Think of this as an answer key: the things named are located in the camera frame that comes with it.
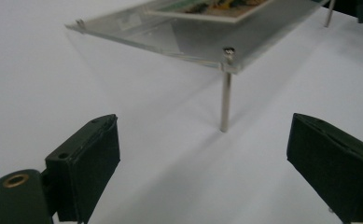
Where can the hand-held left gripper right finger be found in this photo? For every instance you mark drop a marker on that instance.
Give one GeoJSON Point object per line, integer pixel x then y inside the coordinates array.
{"type": "Point", "coordinates": [331, 165]}

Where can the clear acrylic photo frame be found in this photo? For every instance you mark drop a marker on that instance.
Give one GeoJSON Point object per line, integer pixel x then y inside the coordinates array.
{"type": "Point", "coordinates": [201, 37]}

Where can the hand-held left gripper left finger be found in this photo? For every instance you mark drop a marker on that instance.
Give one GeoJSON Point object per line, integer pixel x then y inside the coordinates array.
{"type": "Point", "coordinates": [86, 165]}

